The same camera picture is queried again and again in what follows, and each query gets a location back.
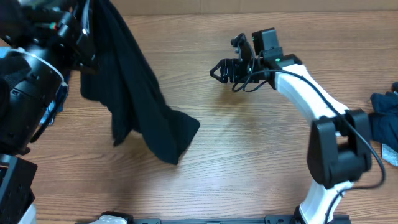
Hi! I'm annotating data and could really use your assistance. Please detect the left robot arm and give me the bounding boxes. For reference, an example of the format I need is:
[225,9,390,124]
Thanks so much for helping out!
[1,0,98,223]

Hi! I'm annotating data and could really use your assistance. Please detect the black garment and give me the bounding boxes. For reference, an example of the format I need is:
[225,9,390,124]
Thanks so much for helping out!
[80,1,200,165]

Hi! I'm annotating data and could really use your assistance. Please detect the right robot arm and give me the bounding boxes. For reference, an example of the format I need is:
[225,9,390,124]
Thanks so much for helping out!
[210,28,371,223]

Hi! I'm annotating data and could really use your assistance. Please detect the folded light blue jeans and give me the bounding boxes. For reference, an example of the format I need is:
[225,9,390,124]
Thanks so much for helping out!
[1,47,70,125]

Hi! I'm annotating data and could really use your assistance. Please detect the light denim fabric piece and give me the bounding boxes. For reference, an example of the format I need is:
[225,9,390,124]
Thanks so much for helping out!
[381,144,398,166]

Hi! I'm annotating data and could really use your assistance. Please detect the dark navy garment pile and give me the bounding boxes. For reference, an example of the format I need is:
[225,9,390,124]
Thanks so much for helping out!
[369,82,397,150]

